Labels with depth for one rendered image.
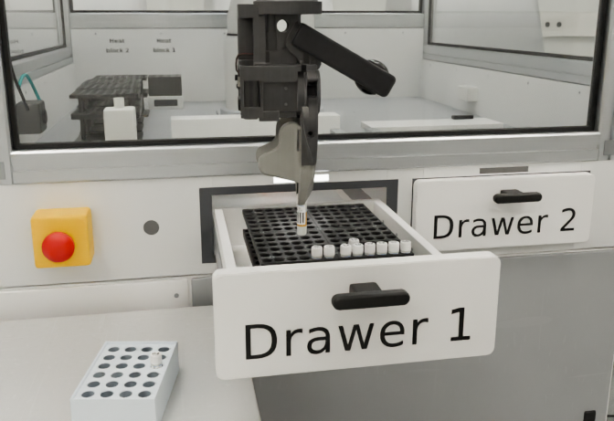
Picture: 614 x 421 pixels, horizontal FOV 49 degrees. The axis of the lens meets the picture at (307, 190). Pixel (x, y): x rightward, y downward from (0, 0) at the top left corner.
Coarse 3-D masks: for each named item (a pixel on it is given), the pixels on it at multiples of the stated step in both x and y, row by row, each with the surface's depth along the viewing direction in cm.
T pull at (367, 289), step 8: (352, 288) 65; (360, 288) 65; (368, 288) 65; (376, 288) 65; (336, 296) 63; (344, 296) 63; (352, 296) 63; (360, 296) 63; (368, 296) 63; (376, 296) 63; (384, 296) 63; (392, 296) 63; (400, 296) 63; (408, 296) 64; (336, 304) 62; (344, 304) 63; (352, 304) 63; (360, 304) 63; (368, 304) 63; (376, 304) 63; (384, 304) 63; (392, 304) 63; (400, 304) 64
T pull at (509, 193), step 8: (504, 192) 101; (512, 192) 100; (520, 192) 100; (528, 192) 100; (536, 192) 100; (496, 200) 99; (504, 200) 99; (512, 200) 99; (520, 200) 99; (528, 200) 100; (536, 200) 100
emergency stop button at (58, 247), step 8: (56, 232) 87; (48, 240) 86; (56, 240) 86; (64, 240) 86; (72, 240) 87; (48, 248) 86; (56, 248) 86; (64, 248) 87; (72, 248) 87; (48, 256) 87; (56, 256) 87; (64, 256) 87
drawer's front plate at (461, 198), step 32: (416, 192) 100; (448, 192) 101; (480, 192) 102; (544, 192) 104; (576, 192) 105; (416, 224) 101; (448, 224) 102; (480, 224) 103; (512, 224) 104; (544, 224) 105; (576, 224) 106
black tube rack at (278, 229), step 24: (264, 216) 92; (288, 216) 92; (312, 216) 92; (336, 216) 92; (360, 216) 93; (264, 240) 82; (288, 240) 82; (312, 240) 82; (336, 240) 83; (360, 240) 82; (384, 240) 82
